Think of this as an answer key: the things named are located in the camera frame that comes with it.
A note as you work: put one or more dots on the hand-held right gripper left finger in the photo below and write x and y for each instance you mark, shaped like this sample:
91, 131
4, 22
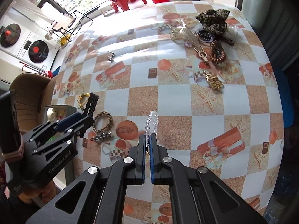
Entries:
142, 158

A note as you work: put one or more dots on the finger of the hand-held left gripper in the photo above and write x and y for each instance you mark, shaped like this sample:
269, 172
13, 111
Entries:
79, 130
69, 121

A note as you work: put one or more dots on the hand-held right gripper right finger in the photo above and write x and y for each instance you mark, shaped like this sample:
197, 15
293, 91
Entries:
153, 158

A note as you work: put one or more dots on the grey box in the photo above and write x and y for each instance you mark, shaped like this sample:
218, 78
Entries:
70, 112

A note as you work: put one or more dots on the black scalloped hair claw clip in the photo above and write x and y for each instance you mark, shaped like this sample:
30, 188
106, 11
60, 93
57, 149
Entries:
91, 105

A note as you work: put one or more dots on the person's left forearm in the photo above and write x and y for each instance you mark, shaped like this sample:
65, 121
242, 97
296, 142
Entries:
9, 210

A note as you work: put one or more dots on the person's left hand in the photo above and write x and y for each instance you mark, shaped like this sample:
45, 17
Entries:
37, 192

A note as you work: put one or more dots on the silver metal hair clip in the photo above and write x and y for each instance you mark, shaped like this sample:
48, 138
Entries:
101, 137

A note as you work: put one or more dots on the brown leather chair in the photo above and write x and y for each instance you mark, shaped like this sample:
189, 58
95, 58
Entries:
28, 93

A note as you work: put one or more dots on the red and blue object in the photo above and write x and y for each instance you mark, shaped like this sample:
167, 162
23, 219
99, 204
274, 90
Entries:
52, 72

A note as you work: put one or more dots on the white washing machine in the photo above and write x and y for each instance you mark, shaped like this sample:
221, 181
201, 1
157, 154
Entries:
38, 51
10, 33

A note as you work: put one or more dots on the small silver charm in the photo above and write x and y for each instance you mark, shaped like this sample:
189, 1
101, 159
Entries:
111, 56

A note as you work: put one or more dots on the yellow ribbon bundle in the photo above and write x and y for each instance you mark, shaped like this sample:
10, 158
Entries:
62, 40

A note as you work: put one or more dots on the gold scissor shaped hair clip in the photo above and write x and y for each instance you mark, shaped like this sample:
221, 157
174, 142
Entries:
202, 54

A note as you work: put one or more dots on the clear star hair clip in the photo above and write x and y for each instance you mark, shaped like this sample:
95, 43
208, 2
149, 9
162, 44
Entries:
182, 33

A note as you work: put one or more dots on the dark oval hair clip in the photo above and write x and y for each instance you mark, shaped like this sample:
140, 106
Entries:
204, 36

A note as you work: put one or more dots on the thin black hair clip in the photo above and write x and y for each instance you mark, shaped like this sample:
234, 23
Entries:
230, 42

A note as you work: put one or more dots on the blue plastic stool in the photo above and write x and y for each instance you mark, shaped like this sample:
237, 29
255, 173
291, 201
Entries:
286, 98

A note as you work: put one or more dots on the leopard print scrunchie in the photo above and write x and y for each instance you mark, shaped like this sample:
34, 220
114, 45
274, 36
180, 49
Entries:
212, 21

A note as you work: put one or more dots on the grey curtain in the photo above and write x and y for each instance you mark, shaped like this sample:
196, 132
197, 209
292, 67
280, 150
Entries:
268, 16

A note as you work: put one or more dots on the black frame folding chair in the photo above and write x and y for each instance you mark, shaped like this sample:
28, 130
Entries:
64, 23

